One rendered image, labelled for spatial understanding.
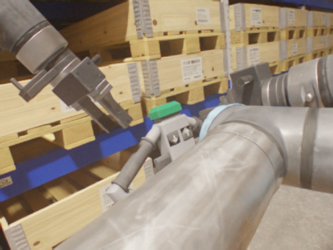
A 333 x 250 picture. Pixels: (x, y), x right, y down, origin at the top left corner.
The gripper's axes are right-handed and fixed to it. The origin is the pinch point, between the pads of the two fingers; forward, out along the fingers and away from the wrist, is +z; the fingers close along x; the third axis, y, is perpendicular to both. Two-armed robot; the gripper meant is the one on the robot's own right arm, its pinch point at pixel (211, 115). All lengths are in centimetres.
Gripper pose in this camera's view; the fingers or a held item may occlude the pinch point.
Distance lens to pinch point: 50.6
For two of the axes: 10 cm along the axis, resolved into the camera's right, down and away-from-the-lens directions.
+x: 3.1, 9.5, 0.8
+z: -6.3, 1.4, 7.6
